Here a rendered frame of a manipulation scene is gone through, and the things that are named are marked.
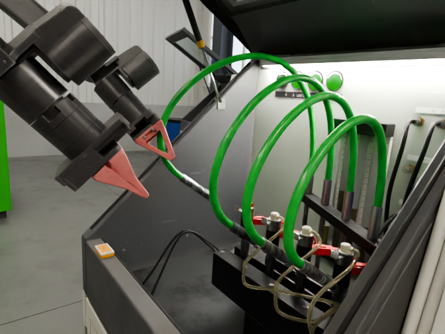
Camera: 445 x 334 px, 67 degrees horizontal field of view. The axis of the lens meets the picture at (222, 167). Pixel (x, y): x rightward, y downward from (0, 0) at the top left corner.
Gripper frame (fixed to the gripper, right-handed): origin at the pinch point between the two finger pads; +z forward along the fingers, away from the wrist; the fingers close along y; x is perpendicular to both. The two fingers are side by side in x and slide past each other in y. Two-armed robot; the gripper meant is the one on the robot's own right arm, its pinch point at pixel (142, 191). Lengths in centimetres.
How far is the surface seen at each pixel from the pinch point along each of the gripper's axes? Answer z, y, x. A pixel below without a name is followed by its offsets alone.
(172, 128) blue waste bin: 150, 72, 608
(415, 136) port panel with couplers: 36, 46, 7
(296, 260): 19.7, 7.8, -8.2
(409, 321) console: 33.6, 12.4, -16.3
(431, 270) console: 30.0, 19.0, -16.5
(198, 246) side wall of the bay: 43, -6, 51
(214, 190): 10.7, 7.3, 6.6
